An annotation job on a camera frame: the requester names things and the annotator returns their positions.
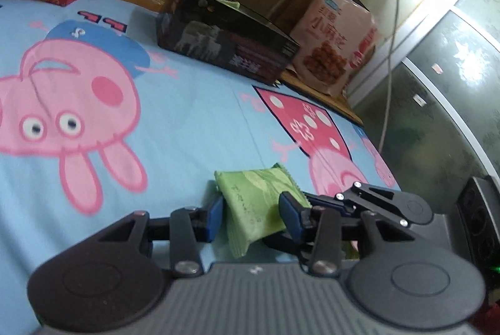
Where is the pale green snack packet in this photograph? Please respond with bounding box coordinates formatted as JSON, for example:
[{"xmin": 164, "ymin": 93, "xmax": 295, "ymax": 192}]
[{"xmin": 214, "ymin": 162, "xmax": 311, "ymax": 258}]

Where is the large pink snack bag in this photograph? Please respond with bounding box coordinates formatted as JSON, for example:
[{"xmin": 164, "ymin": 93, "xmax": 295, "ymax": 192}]
[{"xmin": 290, "ymin": 0, "xmax": 380, "ymax": 97}]

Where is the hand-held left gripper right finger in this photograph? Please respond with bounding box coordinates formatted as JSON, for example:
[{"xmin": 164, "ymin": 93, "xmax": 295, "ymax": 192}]
[{"xmin": 279, "ymin": 191, "xmax": 417, "ymax": 275}]

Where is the white cable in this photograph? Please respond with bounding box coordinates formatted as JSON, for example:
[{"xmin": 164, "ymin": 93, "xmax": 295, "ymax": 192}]
[{"xmin": 375, "ymin": 0, "xmax": 411, "ymax": 160}]

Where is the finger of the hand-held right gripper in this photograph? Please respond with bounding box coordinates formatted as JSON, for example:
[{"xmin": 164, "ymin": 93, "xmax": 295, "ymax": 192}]
[
  {"xmin": 262, "ymin": 231, "xmax": 303, "ymax": 254},
  {"xmin": 302, "ymin": 181, "xmax": 409, "ymax": 228}
]

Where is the patterned glass sliding door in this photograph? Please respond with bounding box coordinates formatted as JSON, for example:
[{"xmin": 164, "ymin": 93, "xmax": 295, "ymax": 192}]
[{"xmin": 352, "ymin": 0, "xmax": 500, "ymax": 211}]

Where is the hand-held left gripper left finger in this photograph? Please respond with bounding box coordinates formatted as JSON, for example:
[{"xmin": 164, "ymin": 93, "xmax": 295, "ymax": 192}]
[{"xmin": 96, "ymin": 198, "xmax": 225, "ymax": 279}]

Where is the black cardboard box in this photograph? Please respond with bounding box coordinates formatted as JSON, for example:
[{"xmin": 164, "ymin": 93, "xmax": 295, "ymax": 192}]
[{"xmin": 156, "ymin": 0, "xmax": 301, "ymax": 86}]

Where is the printed cartoon bed sheet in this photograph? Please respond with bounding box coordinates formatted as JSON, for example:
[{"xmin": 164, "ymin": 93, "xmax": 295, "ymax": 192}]
[{"xmin": 0, "ymin": 0, "xmax": 403, "ymax": 328}]

